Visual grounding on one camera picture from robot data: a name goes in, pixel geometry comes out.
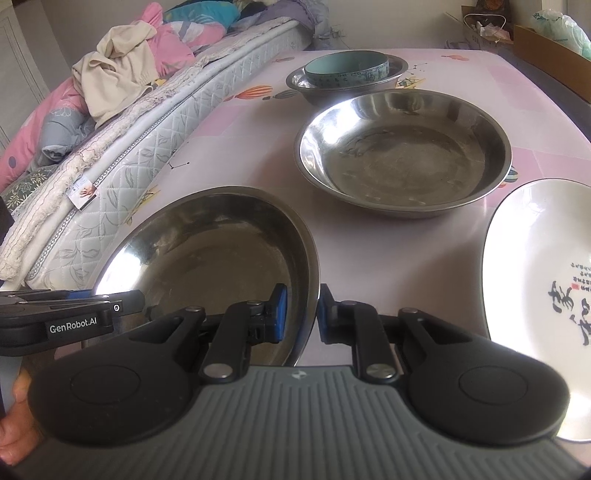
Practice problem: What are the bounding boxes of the grey blanket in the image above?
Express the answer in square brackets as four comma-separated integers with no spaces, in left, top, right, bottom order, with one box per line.
[231,0,334,49]

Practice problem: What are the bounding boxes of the teal pillow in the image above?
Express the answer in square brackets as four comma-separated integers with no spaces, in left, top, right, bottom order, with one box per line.
[161,0,241,29]

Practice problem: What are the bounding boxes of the dark brown paper bag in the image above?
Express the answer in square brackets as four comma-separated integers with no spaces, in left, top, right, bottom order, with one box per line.
[473,0,511,22]

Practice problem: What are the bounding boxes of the pink printed tablecloth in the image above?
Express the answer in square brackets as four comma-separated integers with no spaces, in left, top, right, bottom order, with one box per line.
[92,48,591,370]

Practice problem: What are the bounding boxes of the long brown cardboard box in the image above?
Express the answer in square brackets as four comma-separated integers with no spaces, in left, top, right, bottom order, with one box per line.
[513,24,591,105]

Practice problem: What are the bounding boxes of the cream garment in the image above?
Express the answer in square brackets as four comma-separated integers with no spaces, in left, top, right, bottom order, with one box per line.
[71,23,160,128]

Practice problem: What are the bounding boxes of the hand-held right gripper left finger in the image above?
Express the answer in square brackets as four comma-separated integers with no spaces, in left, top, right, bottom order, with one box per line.
[129,282,291,384]

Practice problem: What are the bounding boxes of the grey leaf-print pillow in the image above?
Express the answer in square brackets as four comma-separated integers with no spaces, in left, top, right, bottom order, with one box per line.
[0,164,61,218]

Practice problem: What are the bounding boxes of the white printed ceramic plate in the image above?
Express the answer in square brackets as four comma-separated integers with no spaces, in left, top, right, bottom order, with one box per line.
[481,178,591,444]

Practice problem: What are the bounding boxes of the stainless steel bowl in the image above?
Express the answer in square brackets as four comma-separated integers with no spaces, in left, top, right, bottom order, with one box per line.
[285,53,410,106]
[290,54,408,93]

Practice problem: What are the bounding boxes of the quilted white mattress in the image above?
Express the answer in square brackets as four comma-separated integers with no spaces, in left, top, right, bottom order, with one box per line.
[0,18,315,283]

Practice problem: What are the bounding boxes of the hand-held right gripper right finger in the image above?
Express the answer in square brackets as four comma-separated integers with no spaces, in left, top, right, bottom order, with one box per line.
[318,282,467,384]

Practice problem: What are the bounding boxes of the person's left hand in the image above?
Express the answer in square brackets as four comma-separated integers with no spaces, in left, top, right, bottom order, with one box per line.
[0,369,43,465]

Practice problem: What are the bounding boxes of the white cabinet door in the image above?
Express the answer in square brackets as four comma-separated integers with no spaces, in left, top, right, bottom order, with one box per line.
[0,9,61,153]

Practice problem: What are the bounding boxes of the teal ceramic bowl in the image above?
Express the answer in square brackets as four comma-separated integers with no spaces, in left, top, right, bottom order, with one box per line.
[303,50,390,89]

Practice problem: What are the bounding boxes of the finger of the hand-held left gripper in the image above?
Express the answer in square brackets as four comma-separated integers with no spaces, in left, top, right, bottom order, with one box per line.
[0,289,145,320]

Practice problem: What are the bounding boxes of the pale green plastic bag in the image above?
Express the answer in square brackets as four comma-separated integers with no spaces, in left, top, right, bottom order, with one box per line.
[531,8,591,56]

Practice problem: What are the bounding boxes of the large stainless steel plate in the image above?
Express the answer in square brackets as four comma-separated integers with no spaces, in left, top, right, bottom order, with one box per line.
[298,89,513,219]
[92,186,321,370]

